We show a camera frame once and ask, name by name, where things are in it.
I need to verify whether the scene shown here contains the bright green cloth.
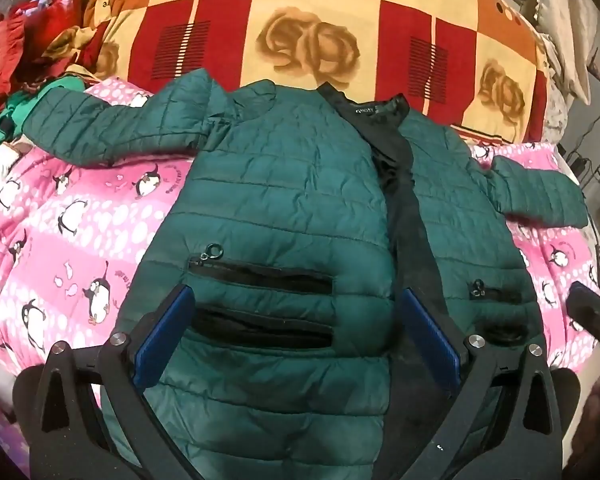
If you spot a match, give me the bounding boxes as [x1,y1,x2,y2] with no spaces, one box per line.
[0,75,88,158]

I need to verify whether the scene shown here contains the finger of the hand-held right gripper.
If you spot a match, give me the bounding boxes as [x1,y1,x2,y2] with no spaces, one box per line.
[566,282,600,361]

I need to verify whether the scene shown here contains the red cream rose checked blanket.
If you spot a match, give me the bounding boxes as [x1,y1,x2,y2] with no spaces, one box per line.
[42,0,556,146]

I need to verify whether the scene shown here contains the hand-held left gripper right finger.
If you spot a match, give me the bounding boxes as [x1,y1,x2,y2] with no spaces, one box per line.
[401,287,556,480]

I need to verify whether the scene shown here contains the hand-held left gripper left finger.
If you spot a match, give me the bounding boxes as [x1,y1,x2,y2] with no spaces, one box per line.
[30,284,201,480]

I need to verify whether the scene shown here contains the pink penguin print blanket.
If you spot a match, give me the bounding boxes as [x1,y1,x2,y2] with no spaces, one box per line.
[0,77,600,480]

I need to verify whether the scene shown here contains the green quilted puffer jacket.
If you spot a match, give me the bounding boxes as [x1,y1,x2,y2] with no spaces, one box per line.
[22,69,588,480]

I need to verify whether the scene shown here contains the cream patterned cushion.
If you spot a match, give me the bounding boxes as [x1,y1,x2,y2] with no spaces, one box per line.
[535,0,598,106]

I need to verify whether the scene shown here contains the black cables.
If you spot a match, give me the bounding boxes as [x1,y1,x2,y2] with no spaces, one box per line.
[562,142,600,188]

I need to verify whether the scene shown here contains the red clothes pile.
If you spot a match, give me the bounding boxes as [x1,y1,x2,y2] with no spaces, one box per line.
[0,0,93,126]

